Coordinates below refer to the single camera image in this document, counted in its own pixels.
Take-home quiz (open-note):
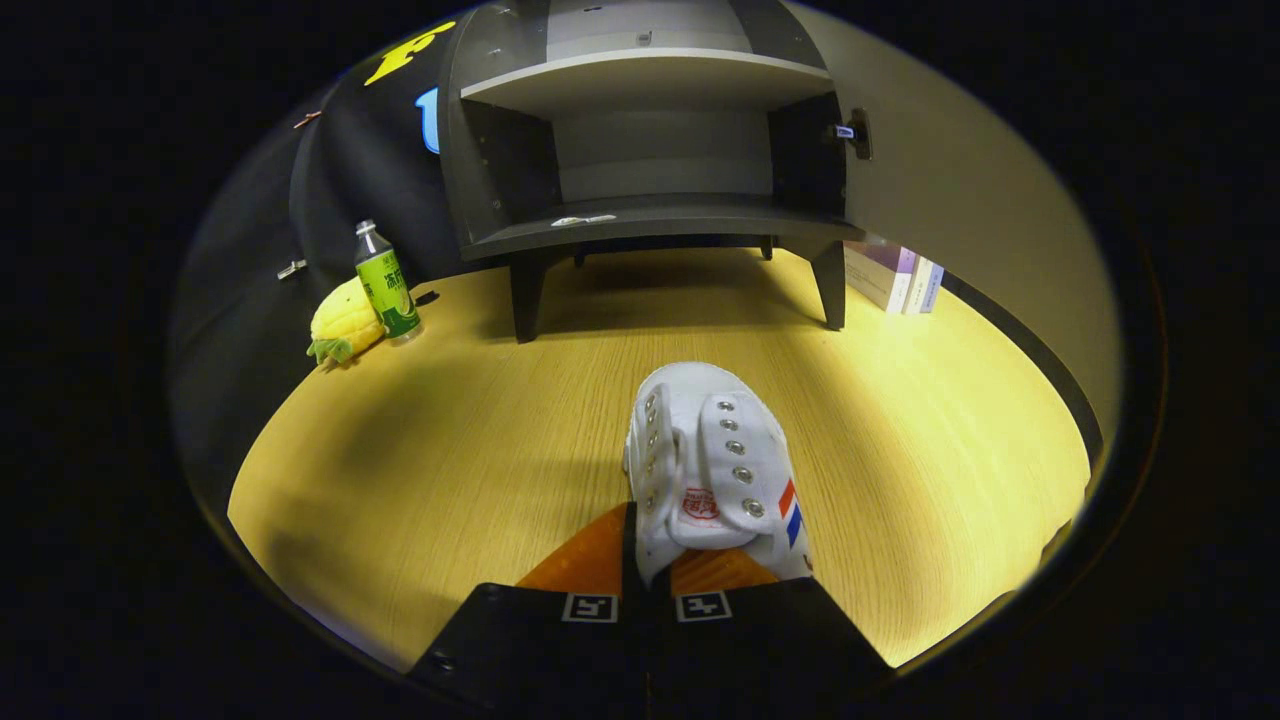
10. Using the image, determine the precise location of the black backdrop cloth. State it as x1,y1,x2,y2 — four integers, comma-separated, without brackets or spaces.
170,20,471,481

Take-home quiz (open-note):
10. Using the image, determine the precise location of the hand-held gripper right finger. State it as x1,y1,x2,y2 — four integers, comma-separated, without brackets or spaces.
650,548,893,701

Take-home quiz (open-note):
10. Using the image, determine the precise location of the dark grey shoe cabinet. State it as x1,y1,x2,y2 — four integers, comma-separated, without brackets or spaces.
437,0,866,344

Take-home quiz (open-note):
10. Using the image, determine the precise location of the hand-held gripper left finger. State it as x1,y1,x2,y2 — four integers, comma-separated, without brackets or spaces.
408,502,651,701

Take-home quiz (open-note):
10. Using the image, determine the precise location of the white canvas shoe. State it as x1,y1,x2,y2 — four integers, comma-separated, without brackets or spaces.
622,361,813,591

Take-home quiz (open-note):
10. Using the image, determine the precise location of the green label drink bottle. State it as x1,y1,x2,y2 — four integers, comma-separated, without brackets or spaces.
354,220,422,343

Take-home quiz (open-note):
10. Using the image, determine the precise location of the yellow plush toy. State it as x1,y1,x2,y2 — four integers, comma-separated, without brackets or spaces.
306,277,387,367

